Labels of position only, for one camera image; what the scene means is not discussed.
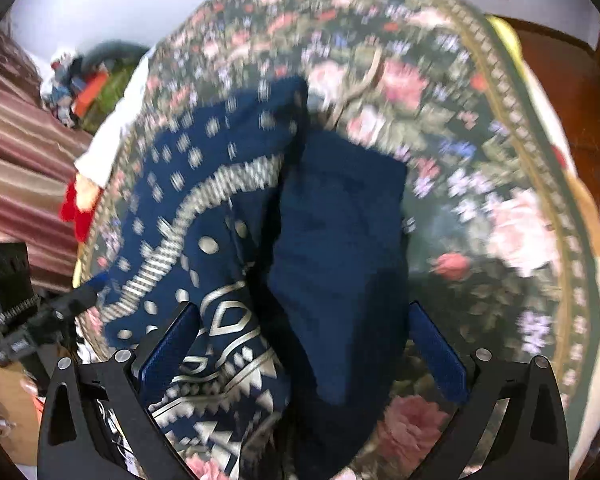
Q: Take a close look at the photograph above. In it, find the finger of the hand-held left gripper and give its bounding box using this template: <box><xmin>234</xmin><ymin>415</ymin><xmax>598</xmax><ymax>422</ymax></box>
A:
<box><xmin>55</xmin><ymin>280</ymin><xmax>106</xmax><ymax>318</ymax></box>

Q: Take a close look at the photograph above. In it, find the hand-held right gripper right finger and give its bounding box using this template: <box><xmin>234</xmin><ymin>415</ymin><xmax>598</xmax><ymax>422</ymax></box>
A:
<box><xmin>407</xmin><ymin>300</ymin><xmax>570</xmax><ymax>480</ymax></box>

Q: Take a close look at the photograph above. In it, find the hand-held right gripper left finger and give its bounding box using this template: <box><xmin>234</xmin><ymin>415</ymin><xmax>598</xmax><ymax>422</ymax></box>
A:
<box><xmin>37</xmin><ymin>300</ymin><xmax>203</xmax><ymax>480</ymax></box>

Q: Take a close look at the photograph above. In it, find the navy patterned hooded garment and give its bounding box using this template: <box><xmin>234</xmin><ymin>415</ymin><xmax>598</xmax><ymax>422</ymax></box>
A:
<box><xmin>97</xmin><ymin>75</ymin><xmax>411</xmax><ymax>480</ymax></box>

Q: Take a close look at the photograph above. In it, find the pile of mixed clothes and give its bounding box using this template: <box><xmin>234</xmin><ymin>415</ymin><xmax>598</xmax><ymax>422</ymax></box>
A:
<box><xmin>40</xmin><ymin>42</ymin><xmax>151</xmax><ymax>131</ymax></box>

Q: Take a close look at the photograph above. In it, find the maroon striped curtain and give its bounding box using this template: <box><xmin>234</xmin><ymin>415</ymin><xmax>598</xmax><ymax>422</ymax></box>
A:
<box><xmin>0</xmin><ymin>25</ymin><xmax>98</xmax><ymax>293</ymax></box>

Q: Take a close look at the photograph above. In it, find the white red printed bedsheet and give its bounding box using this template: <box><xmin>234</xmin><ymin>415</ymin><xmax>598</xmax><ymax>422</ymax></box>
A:
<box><xmin>60</xmin><ymin>45</ymin><xmax>600</xmax><ymax>480</ymax></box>

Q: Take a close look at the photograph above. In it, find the dark floral blanket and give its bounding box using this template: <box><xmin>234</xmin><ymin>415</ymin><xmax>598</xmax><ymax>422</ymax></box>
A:
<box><xmin>72</xmin><ymin>0</ymin><xmax>600</xmax><ymax>480</ymax></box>

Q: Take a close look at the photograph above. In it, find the brown wooden headboard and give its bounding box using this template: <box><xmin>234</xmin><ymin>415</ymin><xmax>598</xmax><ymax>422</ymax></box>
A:
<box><xmin>432</xmin><ymin>0</ymin><xmax>600</xmax><ymax>261</ymax></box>

